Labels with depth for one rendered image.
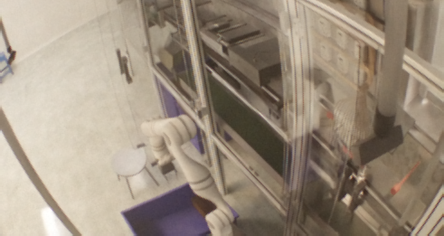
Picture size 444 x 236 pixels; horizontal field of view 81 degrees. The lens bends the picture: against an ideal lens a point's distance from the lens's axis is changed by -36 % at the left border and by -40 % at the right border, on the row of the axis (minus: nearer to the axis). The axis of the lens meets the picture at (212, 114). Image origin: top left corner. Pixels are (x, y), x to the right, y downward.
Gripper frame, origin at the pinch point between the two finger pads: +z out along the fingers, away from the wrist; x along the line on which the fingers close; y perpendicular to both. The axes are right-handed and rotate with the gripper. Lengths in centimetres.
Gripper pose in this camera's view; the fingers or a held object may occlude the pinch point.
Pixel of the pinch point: (173, 181)
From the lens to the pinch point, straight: 194.6
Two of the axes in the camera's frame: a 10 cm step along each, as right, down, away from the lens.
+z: 1.3, 7.5, 6.4
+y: -5.5, -4.8, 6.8
